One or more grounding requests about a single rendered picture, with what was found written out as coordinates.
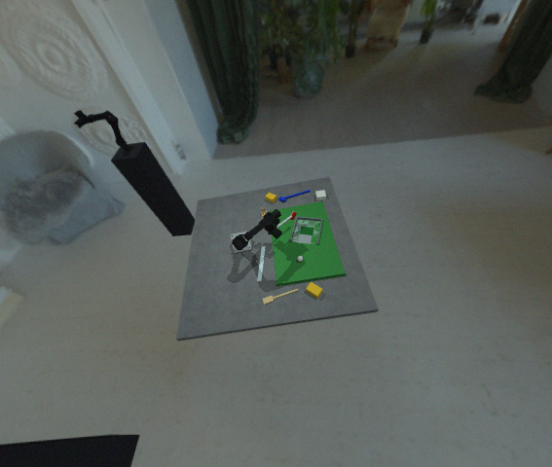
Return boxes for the red putter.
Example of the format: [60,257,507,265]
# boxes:
[276,212,297,229]

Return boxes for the green putting mat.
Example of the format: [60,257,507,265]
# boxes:
[272,201,345,283]

